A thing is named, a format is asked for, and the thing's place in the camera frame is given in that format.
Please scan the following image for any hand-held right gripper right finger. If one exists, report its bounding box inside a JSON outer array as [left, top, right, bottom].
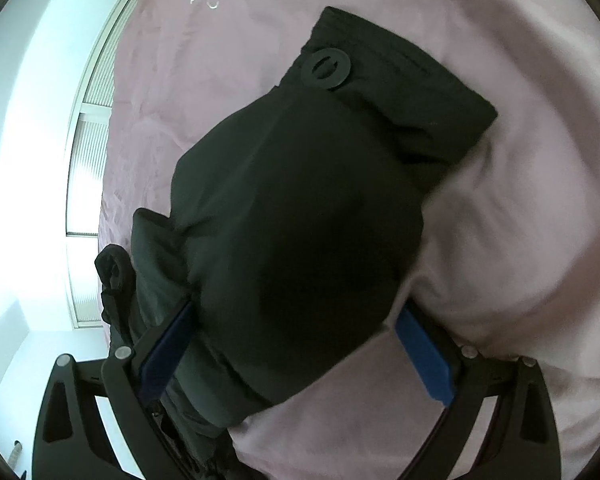
[[394, 306, 577, 480]]

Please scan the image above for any pink bed cover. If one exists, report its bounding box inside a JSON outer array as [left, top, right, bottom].
[[97, 0, 600, 480]]

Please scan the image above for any black jacket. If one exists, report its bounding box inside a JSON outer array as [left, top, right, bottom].
[[94, 6, 499, 480]]

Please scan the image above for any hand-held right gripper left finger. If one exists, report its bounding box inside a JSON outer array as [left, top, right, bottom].
[[31, 301, 198, 480]]

